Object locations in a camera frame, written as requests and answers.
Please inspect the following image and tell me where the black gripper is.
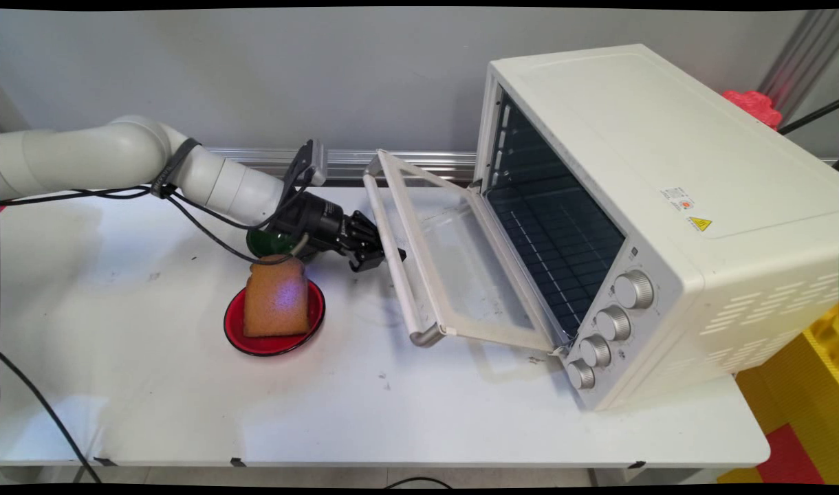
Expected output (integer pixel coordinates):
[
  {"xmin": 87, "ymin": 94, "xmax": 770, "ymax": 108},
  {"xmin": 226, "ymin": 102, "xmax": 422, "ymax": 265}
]
[{"xmin": 272, "ymin": 191, "xmax": 407, "ymax": 274}]

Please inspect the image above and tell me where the glass oven door with handle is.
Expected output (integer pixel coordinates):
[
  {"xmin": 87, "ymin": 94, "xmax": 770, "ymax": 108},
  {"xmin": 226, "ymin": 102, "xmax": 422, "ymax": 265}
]
[{"xmin": 362, "ymin": 149, "xmax": 573, "ymax": 355}]

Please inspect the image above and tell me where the green glazed bowl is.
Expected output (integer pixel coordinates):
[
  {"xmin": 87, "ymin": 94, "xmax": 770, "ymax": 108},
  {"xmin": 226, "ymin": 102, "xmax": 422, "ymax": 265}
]
[{"xmin": 246, "ymin": 227, "xmax": 305, "ymax": 261}]

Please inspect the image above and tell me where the toast slice sponge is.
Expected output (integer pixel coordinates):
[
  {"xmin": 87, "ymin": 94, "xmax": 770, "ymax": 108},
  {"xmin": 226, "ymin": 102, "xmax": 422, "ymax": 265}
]
[{"xmin": 243, "ymin": 254, "xmax": 311, "ymax": 338}]

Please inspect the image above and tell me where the red plate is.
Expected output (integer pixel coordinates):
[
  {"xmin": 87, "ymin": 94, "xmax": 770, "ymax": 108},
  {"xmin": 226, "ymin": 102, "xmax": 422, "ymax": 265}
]
[{"xmin": 224, "ymin": 278, "xmax": 326, "ymax": 357}]

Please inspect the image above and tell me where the silver oven knob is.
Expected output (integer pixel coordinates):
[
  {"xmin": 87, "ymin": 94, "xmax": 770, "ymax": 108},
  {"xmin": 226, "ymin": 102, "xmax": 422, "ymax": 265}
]
[
  {"xmin": 566, "ymin": 359, "xmax": 596, "ymax": 391},
  {"xmin": 613, "ymin": 269, "xmax": 655, "ymax": 310},
  {"xmin": 578, "ymin": 334, "xmax": 612, "ymax": 369},
  {"xmin": 594, "ymin": 305, "xmax": 632, "ymax": 342}
]

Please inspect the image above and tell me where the white label sticker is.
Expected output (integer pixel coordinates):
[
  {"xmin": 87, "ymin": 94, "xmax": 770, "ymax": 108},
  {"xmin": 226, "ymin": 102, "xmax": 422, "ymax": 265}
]
[{"xmin": 660, "ymin": 186, "xmax": 696, "ymax": 215}]

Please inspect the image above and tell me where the cream toaster oven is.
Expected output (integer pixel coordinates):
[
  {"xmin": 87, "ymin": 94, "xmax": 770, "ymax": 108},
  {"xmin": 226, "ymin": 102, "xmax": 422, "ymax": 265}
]
[{"xmin": 471, "ymin": 44, "xmax": 839, "ymax": 412}]

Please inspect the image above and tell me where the red plastic object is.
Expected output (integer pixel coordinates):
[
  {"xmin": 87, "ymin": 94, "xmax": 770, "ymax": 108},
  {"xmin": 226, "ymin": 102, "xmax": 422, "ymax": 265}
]
[{"xmin": 721, "ymin": 89, "xmax": 783, "ymax": 131}]

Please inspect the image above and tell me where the yellow foam floor mat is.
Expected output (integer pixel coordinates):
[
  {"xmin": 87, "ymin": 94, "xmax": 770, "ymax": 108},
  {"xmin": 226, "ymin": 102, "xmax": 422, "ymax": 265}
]
[{"xmin": 717, "ymin": 305, "xmax": 839, "ymax": 486}]

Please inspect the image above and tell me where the red foam floor mat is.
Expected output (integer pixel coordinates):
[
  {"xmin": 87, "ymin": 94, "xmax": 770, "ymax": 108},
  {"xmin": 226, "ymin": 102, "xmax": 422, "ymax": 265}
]
[{"xmin": 756, "ymin": 423, "xmax": 825, "ymax": 486}]

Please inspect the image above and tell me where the aluminium profile rail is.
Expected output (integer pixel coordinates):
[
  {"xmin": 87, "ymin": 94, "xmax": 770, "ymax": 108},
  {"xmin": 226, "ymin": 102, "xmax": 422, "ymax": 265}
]
[{"xmin": 206, "ymin": 147, "xmax": 477, "ymax": 184}]

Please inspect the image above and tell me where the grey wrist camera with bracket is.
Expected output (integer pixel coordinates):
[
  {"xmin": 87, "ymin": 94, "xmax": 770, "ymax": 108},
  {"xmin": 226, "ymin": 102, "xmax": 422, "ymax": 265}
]
[{"xmin": 284, "ymin": 140, "xmax": 328, "ymax": 200}]

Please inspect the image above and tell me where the black cable along robot arm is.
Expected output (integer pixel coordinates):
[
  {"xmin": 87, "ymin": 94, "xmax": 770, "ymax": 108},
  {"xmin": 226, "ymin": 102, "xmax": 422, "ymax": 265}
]
[{"xmin": 0, "ymin": 175, "xmax": 310, "ymax": 266}]

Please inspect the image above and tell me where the wire oven rack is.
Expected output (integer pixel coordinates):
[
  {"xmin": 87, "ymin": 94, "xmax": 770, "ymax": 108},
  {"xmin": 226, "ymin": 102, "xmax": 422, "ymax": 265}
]
[{"xmin": 487, "ymin": 186, "xmax": 625, "ymax": 339}]

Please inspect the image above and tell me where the black strap around arm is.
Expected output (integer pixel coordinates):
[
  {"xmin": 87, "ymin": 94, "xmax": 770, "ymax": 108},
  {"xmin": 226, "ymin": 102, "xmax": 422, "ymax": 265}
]
[{"xmin": 150, "ymin": 137, "xmax": 201, "ymax": 200}]

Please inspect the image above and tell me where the black cable under table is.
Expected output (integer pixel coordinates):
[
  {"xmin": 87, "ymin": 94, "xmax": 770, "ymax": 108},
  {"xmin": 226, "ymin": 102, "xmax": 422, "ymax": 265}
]
[{"xmin": 384, "ymin": 476, "xmax": 455, "ymax": 490}]

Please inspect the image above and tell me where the black cable over table edge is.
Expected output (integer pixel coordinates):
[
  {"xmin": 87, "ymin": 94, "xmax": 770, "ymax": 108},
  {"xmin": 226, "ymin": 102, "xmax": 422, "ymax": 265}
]
[{"xmin": 0, "ymin": 352, "xmax": 102, "ymax": 484}]

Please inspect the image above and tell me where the black cable behind oven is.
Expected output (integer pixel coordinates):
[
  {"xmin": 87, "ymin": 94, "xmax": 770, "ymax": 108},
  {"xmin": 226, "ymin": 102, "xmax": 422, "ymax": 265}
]
[{"xmin": 777, "ymin": 99, "xmax": 839, "ymax": 136}]

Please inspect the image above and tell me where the aluminium profile post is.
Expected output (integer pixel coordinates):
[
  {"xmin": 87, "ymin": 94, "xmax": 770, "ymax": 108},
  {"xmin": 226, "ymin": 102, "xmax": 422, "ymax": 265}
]
[{"xmin": 759, "ymin": 10, "xmax": 839, "ymax": 126}]

